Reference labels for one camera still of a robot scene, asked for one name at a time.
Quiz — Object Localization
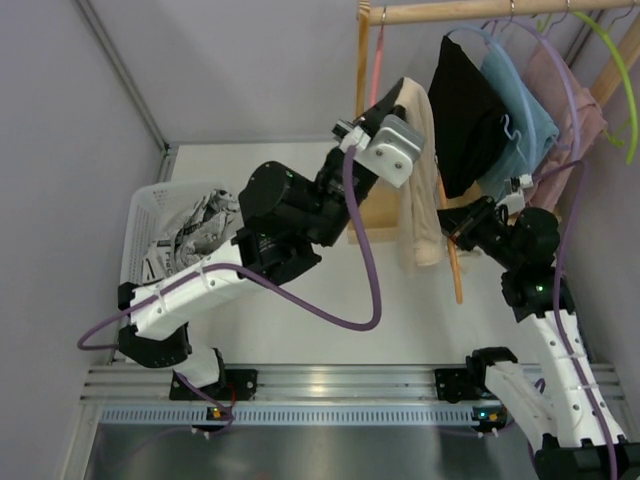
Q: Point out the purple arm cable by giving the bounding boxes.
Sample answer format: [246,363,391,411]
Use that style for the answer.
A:
[529,159,626,480]
[77,147,384,352]

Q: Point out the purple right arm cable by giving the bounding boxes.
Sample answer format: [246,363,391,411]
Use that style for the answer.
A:
[529,159,626,480]

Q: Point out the green plastic hanger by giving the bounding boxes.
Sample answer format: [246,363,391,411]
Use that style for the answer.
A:
[534,10,639,165]

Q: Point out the grey slotted cable duct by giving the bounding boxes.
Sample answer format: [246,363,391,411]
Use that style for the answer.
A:
[100,404,505,427]

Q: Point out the purple plastic hanger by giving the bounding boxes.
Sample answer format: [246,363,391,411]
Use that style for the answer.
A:
[482,18,584,174]

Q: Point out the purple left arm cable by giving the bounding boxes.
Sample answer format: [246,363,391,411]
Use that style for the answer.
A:
[77,147,384,352]

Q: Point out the beige trousers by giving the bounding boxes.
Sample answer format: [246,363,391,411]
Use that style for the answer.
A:
[396,77,446,275]

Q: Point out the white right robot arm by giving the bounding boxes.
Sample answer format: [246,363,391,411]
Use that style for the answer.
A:
[437,196,639,479]

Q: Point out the pink plastic hanger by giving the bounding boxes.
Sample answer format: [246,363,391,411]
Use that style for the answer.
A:
[369,6,387,106]

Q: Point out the orange plastic hanger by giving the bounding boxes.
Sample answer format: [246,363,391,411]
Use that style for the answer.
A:
[437,174,464,305]

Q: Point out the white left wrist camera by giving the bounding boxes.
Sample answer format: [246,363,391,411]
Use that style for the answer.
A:
[334,114,425,189]

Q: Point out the light blue plastic hanger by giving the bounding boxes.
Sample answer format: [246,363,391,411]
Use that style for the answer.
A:
[445,24,537,173]

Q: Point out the aluminium mounting rail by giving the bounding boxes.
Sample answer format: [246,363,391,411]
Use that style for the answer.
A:
[79,363,626,402]

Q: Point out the black white printed trousers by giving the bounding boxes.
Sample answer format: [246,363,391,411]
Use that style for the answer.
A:
[142,189,240,284]

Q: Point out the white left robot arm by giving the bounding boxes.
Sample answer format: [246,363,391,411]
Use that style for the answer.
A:
[116,78,430,391]

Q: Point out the wooden clothes rack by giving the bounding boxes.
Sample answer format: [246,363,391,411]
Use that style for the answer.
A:
[355,1,639,242]

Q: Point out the white plastic laundry basket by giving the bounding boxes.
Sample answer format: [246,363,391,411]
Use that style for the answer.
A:
[120,180,236,285]

